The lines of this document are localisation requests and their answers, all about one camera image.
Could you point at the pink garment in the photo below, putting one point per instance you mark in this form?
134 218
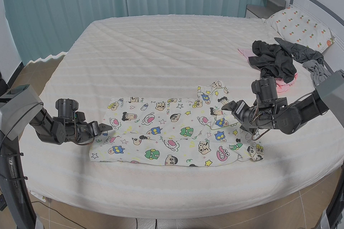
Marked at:
286 85

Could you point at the bed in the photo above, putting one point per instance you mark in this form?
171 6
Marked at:
172 50

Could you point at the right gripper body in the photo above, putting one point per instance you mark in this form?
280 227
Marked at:
243 114

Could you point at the black garment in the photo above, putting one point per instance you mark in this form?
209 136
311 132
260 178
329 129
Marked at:
279 61

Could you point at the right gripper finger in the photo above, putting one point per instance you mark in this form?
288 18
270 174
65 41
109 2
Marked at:
229 106

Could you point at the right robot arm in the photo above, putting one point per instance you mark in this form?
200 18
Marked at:
293 115

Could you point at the white printed pillow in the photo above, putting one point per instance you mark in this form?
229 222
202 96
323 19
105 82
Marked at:
301 26

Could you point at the grey bedside table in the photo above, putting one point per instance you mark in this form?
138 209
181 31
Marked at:
258 10

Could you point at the white printed pyjama top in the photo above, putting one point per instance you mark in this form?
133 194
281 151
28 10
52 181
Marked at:
172 136

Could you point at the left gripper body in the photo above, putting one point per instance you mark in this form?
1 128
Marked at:
97 130

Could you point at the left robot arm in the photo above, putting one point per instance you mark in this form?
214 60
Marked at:
48 126

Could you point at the dark grey garment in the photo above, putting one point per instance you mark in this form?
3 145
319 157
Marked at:
303 50

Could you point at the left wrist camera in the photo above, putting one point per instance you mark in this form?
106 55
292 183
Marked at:
80 117

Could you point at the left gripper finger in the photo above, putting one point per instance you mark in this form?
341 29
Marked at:
106 131
108 127

